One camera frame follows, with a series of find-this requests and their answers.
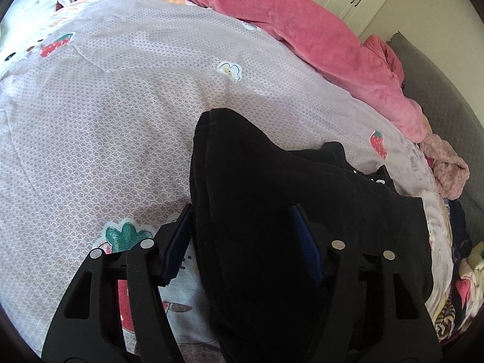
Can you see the pink fleece blanket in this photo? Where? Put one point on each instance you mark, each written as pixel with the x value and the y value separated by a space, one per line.
pixel 302 26

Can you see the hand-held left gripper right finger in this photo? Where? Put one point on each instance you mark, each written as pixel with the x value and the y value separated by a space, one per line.
pixel 307 244

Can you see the black printed shirt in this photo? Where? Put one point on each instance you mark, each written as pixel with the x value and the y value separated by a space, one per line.
pixel 257 204

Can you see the pile of mixed clothes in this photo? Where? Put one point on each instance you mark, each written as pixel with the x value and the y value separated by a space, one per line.
pixel 463 279

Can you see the printed lavender bed sheet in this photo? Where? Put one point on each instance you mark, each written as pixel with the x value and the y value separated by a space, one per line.
pixel 113 121

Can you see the pink fuzzy cloth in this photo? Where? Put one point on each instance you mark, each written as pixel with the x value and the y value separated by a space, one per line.
pixel 448 170

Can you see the grey quilted headboard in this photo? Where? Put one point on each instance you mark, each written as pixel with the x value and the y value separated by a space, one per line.
pixel 438 90

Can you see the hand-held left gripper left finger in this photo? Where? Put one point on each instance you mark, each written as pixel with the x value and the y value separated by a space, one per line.
pixel 177 244

